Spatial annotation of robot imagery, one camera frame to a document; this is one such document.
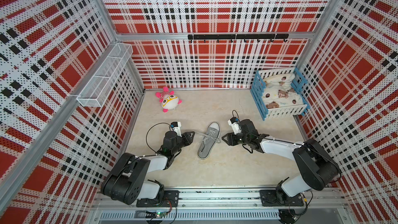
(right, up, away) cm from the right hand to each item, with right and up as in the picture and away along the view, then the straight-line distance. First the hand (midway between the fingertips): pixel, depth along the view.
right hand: (227, 136), depth 89 cm
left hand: (-19, +2, +1) cm, 19 cm away
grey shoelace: (-10, +1, +2) cm, 10 cm away
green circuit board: (-33, -31, -20) cm, 50 cm away
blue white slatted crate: (+52, +32, +15) cm, 63 cm away
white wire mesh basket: (-78, +26, -1) cm, 82 cm away
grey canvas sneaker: (-11, -4, -1) cm, 12 cm away
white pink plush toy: (-38, +21, +15) cm, 46 cm away
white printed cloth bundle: (+37, +28, +16) cm, 49 cm away
